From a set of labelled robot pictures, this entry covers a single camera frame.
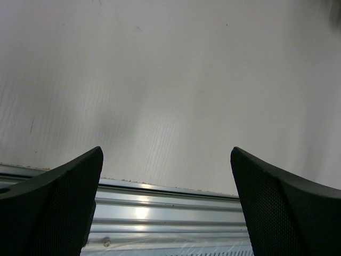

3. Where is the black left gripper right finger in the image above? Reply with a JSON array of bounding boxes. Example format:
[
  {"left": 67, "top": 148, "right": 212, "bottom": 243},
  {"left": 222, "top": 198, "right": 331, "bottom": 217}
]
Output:
[{"left": 231, "top": 147, "right": 340, "bottom": 255}]

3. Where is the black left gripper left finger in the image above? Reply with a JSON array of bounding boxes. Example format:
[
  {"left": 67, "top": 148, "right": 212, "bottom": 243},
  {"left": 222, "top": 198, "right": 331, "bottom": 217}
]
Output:
[{"left": 1, "top": 147, "right": 103, "bottom": 255}]

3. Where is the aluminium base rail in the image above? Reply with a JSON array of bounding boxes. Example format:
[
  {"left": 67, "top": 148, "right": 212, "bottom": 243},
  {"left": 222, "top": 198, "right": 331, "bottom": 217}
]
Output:
[{"left": 1, "top": 166, "right": 253, "bottom": 255}]

